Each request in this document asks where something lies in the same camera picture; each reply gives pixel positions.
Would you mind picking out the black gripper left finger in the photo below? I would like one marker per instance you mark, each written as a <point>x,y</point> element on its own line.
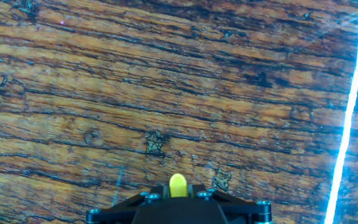
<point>120,210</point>

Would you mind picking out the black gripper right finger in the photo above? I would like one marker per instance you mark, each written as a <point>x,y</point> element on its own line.
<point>244,210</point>

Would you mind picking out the yellow rounded plastic piece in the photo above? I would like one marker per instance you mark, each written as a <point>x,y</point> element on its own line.
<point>178,185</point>

